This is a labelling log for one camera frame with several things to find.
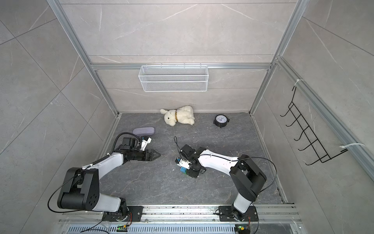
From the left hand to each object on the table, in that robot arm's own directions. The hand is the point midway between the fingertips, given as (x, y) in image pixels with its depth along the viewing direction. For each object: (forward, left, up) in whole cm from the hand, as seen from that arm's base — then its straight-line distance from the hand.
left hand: (156, 153), depth 89 cm
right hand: (-10, -23, -5) cm, 26 cm away
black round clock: (+29, -46, -4) cm, 55 cm away
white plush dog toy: (+30, -18, +2) cm, 35 cm away
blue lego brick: (-10, -16, -3) cm, 19 cm away
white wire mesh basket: (+46, -11, +23) cm, 53 cm away
